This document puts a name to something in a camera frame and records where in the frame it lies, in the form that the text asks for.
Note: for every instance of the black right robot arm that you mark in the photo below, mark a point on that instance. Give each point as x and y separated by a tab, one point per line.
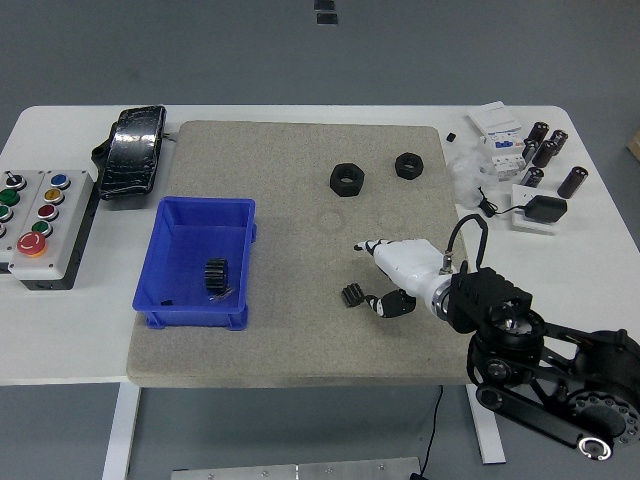
520	350

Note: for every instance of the black power adapter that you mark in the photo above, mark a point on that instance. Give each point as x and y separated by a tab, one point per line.
546	209

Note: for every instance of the grey emergency-stop button box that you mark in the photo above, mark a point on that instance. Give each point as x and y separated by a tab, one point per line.
55	235

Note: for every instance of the black wrapped device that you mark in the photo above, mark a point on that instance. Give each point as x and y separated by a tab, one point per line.
131	155

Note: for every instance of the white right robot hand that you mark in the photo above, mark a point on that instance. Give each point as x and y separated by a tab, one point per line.
410	260

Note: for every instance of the small black hex nut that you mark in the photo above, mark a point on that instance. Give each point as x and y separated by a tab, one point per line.
402	171

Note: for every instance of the white table leg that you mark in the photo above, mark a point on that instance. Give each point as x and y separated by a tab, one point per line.
487	435
120	430

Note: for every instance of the grey selector-switch button box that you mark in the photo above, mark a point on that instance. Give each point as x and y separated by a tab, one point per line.
20	220

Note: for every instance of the large black gear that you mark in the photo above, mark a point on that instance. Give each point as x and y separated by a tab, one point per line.
216	276

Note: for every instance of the black floor socket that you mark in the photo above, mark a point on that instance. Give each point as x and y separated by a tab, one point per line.
325	4
327	18

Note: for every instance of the silver metal plate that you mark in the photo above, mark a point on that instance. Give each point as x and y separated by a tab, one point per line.
300	471

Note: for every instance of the brown cardboard piece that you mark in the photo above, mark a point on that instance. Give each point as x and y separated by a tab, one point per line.
635	142

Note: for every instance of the small metal pins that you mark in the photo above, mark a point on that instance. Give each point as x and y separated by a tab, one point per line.
222	295

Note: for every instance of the grey-brown felt mat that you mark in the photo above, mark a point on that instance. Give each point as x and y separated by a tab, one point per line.
290	340

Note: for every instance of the black cylindrical capacitor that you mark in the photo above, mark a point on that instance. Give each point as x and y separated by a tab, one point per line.
558	140
572	182
531	177
529	150
545	154
539	132

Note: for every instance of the white cardboard package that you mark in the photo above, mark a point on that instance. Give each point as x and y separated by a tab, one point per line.
492	119

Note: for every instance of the crumpled clear plastic bag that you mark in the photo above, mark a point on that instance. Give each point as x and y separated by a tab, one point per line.
465	175

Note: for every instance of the white circuit breaker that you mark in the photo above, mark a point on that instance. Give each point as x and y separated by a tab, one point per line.
505	160

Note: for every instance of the large black hex nut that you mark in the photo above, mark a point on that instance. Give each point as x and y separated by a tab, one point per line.
340	187

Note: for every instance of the black button box base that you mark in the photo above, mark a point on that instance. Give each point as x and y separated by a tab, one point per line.
82	245

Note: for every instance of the blue plastic box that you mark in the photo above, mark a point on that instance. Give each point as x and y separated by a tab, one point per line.
190	235

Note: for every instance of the small black gear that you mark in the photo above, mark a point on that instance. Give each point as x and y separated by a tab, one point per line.
351	295

